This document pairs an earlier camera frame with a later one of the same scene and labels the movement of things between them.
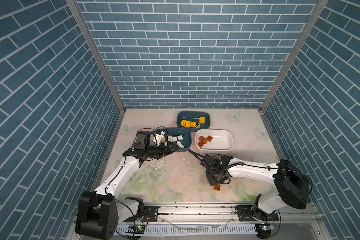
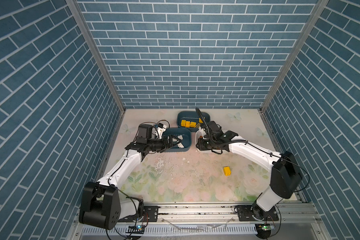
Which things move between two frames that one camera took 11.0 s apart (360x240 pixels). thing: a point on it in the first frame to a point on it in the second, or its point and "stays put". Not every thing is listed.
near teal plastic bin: x=180 y=136 stays put
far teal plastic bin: x=194 y=120 stays put
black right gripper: x=210 y=182 to x=200 y=145
